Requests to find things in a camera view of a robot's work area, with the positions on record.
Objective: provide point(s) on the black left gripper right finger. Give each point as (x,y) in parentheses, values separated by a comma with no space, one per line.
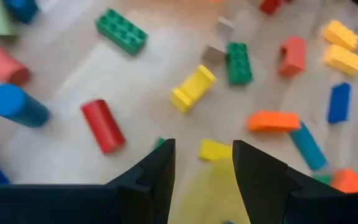
(259,186)

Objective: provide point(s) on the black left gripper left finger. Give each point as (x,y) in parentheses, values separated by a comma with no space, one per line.
(154,186)

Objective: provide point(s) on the green wooden block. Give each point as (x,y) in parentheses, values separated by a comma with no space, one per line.
(159,143)

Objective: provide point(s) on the yellow wooden plank block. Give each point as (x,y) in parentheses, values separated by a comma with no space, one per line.
(214,150)

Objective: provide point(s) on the green studded toy brick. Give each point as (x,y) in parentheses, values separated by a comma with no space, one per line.
(121,31)
(322,179)
(238,63)

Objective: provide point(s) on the teal wooden block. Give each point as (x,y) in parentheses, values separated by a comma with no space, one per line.
(308,146)

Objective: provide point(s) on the orange studded toy brick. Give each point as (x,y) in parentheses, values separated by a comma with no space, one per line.
(350,181)
(273,121)

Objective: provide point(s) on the red wooden cylinder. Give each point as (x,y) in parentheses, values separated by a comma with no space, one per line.
(102,126)

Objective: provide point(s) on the yellow wooden arch block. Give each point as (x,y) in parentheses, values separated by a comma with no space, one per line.
(193,88)

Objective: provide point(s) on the blue wooden block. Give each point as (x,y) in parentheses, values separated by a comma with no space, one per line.
(339,102)

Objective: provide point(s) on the salmon wooden block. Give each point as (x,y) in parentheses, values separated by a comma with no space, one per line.
(292,56)

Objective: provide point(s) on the natural wood arch block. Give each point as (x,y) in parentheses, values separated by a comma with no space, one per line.
(212,54)

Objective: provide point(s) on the yellow studded toy brick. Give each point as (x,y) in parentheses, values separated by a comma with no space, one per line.
(343,59)
(340,35)

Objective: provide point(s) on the blue wooden cylinder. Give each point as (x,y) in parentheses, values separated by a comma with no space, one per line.
(22,9)
(14,105)

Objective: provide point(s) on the pink studded toy brick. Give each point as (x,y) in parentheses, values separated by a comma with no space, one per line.
(270,6)

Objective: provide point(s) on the salmon wooden cylinder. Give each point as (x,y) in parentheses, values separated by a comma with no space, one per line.
(2,60)

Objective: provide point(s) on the yellow translucent plastic bin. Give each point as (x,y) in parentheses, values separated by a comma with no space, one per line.
(210,193)

